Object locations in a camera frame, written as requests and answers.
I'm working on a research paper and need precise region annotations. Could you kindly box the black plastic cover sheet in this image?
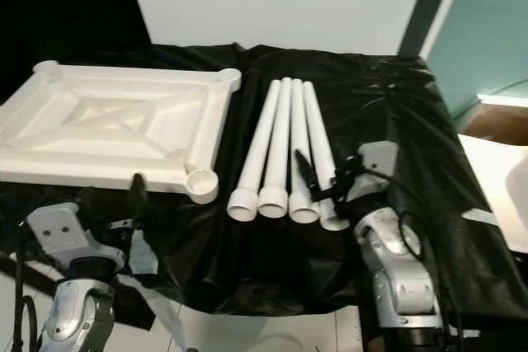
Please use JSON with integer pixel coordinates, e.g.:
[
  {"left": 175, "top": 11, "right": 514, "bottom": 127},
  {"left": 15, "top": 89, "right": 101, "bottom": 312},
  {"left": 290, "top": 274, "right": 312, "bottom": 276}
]
[{"left": 0, "top": 42, "right": 528, "bottom": 320}]

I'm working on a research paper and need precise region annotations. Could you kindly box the black vertical frame post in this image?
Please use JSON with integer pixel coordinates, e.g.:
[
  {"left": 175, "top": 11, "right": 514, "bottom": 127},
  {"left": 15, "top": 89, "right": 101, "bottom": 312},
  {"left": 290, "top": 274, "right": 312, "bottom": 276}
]
[{"left": 398, "top": 0, "right": 473, "bottom": 58}]

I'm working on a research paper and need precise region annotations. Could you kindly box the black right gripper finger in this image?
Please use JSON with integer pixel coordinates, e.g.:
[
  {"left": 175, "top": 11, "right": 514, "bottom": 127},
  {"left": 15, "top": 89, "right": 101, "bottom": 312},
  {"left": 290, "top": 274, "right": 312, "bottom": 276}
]
[{"left": 294, "top": 149, "right": 327, "bottom": 202}]

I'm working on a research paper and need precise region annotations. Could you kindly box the teal glass partition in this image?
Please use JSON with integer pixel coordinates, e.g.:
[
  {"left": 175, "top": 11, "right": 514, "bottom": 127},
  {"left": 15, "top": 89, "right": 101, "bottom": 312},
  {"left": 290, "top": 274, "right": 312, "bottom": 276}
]
[{"left": 425, "top": 0, "right": 528, "bottom": 114}]

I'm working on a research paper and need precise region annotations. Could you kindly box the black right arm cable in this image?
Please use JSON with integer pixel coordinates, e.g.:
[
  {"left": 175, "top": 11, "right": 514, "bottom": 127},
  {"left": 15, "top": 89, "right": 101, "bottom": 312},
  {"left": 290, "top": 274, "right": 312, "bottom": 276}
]
[{"left": 367, "top": 162, "right": 463, "bottom": 352}]

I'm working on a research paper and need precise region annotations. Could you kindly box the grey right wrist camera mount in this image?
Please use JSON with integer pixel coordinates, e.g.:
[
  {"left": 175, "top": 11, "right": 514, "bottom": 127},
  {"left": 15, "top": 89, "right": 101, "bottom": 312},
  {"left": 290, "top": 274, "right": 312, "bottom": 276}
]
[{"left": 356, "top": 140, "right": 400, "bottom": 204}]

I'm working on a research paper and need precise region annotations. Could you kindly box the brown wooden furniture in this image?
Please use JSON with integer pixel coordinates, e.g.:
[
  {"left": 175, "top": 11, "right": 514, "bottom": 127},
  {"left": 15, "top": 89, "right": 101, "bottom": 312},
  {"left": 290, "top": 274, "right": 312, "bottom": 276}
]
[{"left": 458, "top": 105, "right": 528, "bottom": 140}]

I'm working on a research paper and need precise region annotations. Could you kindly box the torn white tape patch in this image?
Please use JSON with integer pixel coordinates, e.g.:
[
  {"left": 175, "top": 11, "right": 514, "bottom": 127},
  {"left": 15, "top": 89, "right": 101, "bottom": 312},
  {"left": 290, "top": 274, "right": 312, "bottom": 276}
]
[{"left": 130, "top": 232, "right": 159, "bottom": 277}]

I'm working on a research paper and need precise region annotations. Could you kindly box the white side furniture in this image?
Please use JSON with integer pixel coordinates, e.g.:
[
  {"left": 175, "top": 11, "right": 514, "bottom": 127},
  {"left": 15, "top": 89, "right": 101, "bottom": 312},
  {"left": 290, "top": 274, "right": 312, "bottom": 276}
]
[{"left": 458, "top": 134, "right": 528, "bottom": 233}]

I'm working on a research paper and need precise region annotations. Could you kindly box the black door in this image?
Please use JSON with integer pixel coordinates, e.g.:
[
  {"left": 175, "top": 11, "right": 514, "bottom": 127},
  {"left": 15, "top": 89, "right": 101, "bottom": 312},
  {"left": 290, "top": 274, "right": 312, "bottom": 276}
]
[{"left": 0, "top": 0, "right": 151, "bottom": 106}]

